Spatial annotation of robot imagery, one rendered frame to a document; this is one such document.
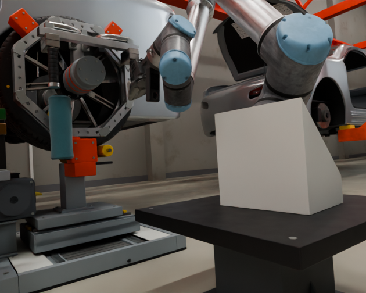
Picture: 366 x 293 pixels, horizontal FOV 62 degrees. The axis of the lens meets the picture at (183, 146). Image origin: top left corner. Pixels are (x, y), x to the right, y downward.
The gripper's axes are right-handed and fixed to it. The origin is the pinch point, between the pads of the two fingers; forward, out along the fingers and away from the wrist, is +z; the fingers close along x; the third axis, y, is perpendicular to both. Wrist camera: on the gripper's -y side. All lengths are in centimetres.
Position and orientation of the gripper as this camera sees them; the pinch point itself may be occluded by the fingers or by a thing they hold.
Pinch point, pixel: (131, 99)
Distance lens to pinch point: 118.7
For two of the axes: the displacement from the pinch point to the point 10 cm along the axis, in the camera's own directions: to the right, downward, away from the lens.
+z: -5.7, 4.8, 6.6
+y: -3.4, -8.8, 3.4
